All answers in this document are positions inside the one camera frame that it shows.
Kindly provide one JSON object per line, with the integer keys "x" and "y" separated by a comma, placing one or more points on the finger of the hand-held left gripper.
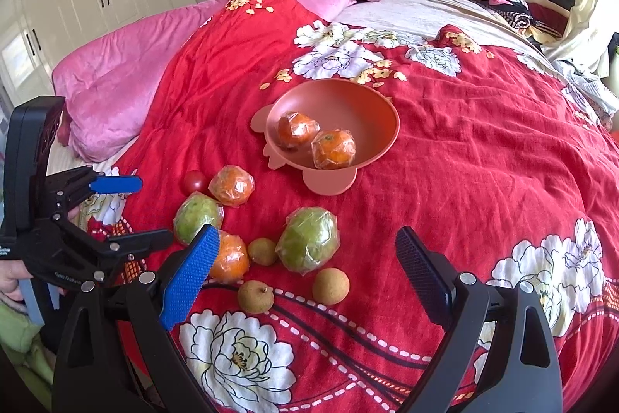
{"x": 135, "y": 243}
{"x": 116, "y": 184}

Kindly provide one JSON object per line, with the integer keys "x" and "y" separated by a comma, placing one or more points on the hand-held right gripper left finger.
{"x": 188, "y": 277}

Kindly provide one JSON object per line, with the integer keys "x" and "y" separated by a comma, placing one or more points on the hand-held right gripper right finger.
{"x": 425, "y": 272}

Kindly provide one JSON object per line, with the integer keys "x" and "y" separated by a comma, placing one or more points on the plastic-wrapped orange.
{"x": 232, "y": 258}
{"x": 297, "y": 130}
{"x": 232, "y": 185}
{"x": 333, "y": 149}

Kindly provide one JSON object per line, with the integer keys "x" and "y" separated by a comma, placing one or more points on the small green mango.
{"x": 196, "y": 217}

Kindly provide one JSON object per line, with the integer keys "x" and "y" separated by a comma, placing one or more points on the small brown round fruit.
{"x": 261, "y": 251}
{"x": 331, "y": 287}
{"x": 255, "y": 297}

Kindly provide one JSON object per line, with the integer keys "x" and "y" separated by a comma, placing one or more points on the red tomato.
{"x": 195, "y": 182}

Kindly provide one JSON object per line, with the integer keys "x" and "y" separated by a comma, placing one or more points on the large green mango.
{"x": 307, "y": 239}

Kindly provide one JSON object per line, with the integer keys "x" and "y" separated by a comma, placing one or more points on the pink plastic bowl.
{"x": 358, "y": 113}

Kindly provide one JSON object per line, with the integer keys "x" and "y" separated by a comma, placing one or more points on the person's left hand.
{"x": 10, "y": 280}

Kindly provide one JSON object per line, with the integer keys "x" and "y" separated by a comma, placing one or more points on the red floral blanket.
{"x": 459, "y": 180}

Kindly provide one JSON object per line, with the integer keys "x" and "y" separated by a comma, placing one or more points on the pink quilt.
{"x": 125, "y": 69}

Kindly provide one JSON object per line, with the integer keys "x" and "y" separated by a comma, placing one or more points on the green garment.
{"x": 19, "y": 335}

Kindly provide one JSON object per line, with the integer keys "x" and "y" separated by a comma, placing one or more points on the white striped cloth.
{"x": 587, "y": 84}

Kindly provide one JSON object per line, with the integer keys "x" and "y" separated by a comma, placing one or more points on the beige bed sheet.
{"x": 416, "y": 14}

